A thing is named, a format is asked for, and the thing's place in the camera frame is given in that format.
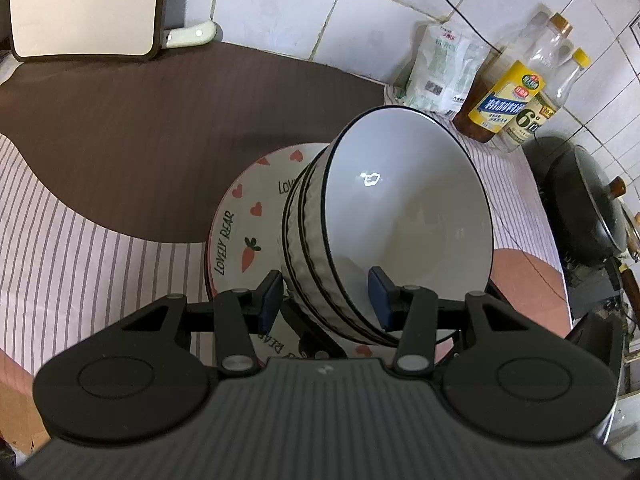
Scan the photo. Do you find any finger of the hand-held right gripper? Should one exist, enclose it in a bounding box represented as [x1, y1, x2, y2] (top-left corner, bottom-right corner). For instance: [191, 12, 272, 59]
[280, 305, 351, 361]

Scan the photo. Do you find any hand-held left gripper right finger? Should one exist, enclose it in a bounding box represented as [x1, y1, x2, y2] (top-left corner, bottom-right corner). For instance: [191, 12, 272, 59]
[366, 266, 531, 376]

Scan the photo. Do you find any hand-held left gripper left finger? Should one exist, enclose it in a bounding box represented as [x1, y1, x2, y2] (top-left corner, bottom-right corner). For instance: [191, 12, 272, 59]
[121, 269, 283, 376]

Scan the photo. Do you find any carrot and bunny print plate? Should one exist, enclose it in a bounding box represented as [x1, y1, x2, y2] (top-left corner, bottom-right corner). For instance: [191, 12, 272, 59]
[204, 142, 467, 361]

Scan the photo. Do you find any gas stove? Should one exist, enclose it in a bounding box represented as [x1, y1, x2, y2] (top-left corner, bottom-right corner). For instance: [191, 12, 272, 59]
[562, 255, 626, 322]

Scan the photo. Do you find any glass lid with wooden knob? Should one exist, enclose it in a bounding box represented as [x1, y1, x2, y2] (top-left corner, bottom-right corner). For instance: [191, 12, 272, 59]
[572, 145, 632, 256]

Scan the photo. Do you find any dark wok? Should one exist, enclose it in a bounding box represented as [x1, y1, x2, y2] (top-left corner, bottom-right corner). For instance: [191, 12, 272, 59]
[522, 135, 628, 267]

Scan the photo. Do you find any brown table mat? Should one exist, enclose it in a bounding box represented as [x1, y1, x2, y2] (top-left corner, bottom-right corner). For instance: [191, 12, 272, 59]
[0, 40, 388, 243]

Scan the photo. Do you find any clear bottle with yellow cap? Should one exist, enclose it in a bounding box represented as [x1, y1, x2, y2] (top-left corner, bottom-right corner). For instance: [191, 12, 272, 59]
[495, 47, 593, 153]

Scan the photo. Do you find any yellow label oil bottle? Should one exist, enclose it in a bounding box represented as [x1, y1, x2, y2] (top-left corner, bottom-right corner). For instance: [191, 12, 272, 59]
[452, 10, 573, 143]

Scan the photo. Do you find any white and green plastic bag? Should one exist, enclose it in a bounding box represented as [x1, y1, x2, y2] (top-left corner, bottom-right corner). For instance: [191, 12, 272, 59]
[402, 22, 493, 120]

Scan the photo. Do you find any cardboard box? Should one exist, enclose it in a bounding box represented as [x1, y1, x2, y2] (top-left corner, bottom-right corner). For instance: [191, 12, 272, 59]
[0, 380, 51, 461]

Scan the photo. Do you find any white cutting board brown edge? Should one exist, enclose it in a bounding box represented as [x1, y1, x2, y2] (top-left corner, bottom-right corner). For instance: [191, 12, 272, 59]
[9, 0, 168, 63]

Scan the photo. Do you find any pale green handled knife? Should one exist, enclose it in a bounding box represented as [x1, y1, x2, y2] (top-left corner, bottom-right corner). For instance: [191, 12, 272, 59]
[162, 21, 217, 50]

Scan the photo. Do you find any thin power cable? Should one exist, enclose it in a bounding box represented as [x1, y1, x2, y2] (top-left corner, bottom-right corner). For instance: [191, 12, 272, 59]
[397, 0, 503, 53]

